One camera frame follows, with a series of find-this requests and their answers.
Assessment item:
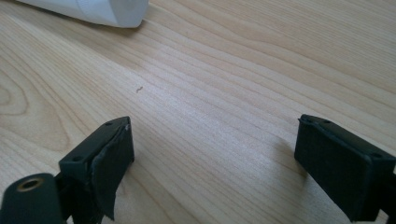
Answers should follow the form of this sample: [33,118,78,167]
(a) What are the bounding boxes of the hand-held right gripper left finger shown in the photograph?
[58,116,135,224]

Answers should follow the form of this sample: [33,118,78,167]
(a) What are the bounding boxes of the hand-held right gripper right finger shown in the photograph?
[293,114,396,223]

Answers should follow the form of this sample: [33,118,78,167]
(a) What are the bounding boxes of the white plastic tube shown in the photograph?
[15,0,149,29]

